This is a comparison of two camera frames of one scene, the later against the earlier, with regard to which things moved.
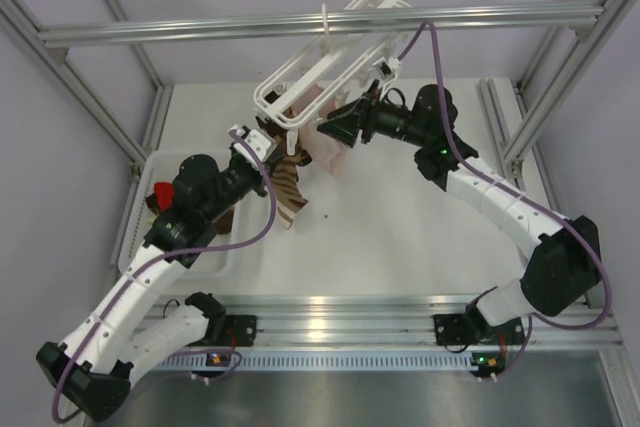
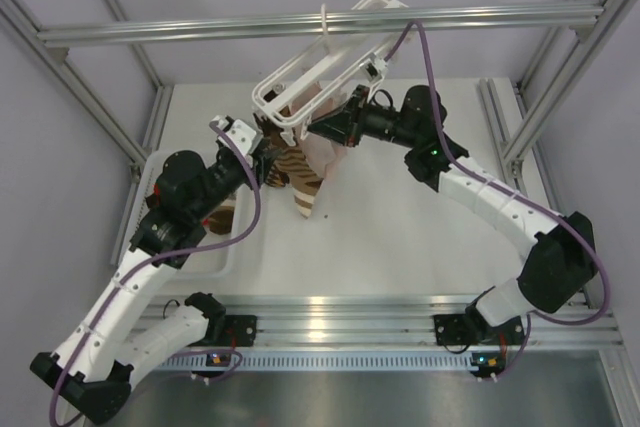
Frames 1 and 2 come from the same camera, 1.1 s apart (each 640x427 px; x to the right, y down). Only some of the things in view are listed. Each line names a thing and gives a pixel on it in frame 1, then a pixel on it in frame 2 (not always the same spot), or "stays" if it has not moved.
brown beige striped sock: (285, 181) → (304, 180)
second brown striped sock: (223, 225) stays
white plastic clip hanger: (324, 77) stays
